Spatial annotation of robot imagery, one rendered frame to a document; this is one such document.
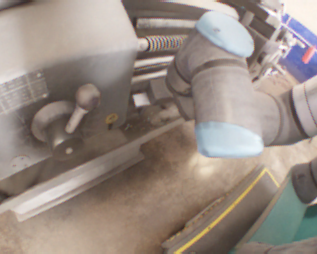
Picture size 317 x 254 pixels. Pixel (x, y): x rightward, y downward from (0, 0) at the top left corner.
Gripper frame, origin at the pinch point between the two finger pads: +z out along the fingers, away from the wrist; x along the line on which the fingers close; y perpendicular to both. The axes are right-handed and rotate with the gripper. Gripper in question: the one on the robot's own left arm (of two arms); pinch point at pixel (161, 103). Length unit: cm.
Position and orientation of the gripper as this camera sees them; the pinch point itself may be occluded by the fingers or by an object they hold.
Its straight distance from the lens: 51.6
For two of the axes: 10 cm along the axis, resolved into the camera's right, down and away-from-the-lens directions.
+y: -3.0, -9.5, 1.2
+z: -2.8, 2.1, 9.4
